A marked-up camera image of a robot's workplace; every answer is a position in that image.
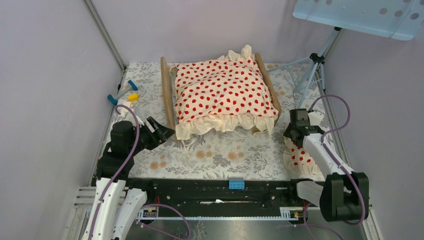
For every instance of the wooden pet bed frame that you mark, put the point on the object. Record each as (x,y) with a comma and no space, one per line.
(167,96)

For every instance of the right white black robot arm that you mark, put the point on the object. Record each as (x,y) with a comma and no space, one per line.
(344,196)

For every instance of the large strawberry print cushion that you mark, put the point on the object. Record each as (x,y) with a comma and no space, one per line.
(225,92)

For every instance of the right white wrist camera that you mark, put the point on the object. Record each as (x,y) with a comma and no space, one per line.
(315,118)

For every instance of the small strawberry print pillow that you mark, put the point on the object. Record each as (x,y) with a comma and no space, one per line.
(298,161)

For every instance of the light blue perforated tray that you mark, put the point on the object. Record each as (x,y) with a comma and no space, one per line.
(393,19)

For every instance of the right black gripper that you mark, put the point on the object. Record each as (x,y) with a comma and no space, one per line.
(287,133)

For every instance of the beige wooden toy block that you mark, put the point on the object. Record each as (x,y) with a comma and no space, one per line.
(127,105)

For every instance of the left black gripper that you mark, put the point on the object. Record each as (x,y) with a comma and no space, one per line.
(160,134)

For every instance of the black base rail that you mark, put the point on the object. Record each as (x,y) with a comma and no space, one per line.
(213,198)

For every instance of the grey tripod stand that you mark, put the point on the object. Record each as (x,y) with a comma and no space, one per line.
(315,72)

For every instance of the floral table mat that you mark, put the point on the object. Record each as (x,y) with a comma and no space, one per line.
(214,155)

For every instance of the yellow toy block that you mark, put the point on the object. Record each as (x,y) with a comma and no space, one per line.
(133,97)

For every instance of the blue toy brick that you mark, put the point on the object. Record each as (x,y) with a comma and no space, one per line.
(236,183)

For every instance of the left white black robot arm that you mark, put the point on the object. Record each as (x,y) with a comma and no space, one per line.
(114,209)

